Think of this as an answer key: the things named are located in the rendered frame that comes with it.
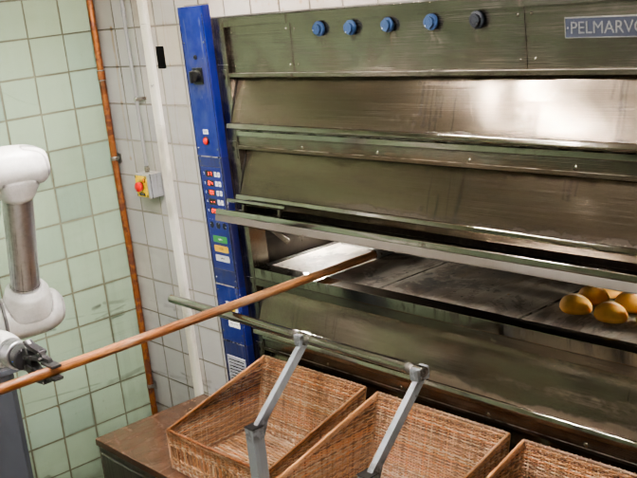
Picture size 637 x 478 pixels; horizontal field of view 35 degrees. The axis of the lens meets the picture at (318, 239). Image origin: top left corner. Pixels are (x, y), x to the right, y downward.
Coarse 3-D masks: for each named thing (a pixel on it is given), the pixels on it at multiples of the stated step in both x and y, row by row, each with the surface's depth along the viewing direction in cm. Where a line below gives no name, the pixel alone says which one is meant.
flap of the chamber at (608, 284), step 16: (240, 224) 350; (256, 224) 344; (272, 224) 337; (336, 240) 313; (352, 240) 308; (368, 240) 303; (432, 240) 307; (432, 256) 283; (448, 256) 279; (464, 256) 274; (528, 256) 278; (528, 272) 259; (544, 272) 255; (560, 272) 251; (608, 288) 241; (624, 288) 238
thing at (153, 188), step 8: (136, 176) 411; (144, 176) 406; (152, 176) 407; (160, 176) 410; (144, 184) 408; (152, 184) 407; (160, 184) 410; (136, 192) 414; (144, 192) 409; (152, 192) 408; (160, 192) 411
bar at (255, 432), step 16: (192, 304) 344; (208, 304) 339; (240, 320) 324; (256, 320) 318; (288, 336) 306; (304, 336) 300; (352, 352) 284; (368, 352) 280; (288, 368) 299; (400, 368) 270; (416, 368) 266; (416, 384) 266; (272, 400) 297; (400, 416) 263; (256, 432) 293; (256, 448) 293; (384, 448) 260; (256, 464) 294
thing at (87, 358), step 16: (368, 256) 366; (320, 272) 351; (336, 272) 357; (272, 288) 337; (288, 288) 342; (224, 304) 325; (240, 304) 328; (192, 320) 316; (144, 336) 305; (160, 336) 309; (96, 352) 294; (112, 352) 298; (48, 368) 285; (64, 368) 288; (0, 384) 276; (16, 384) 278
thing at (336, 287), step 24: (312, 288) 353; (336, 288) 343; (360, 288) 337; (408, 312) 319; (432, 312) 310; (456, 312) 303; (480, 312) 301; (504, 336) 290; (528, 336) 283; (552, 336) 277; (576, 336) 274; (600, 336) 272; (624, 360) 261
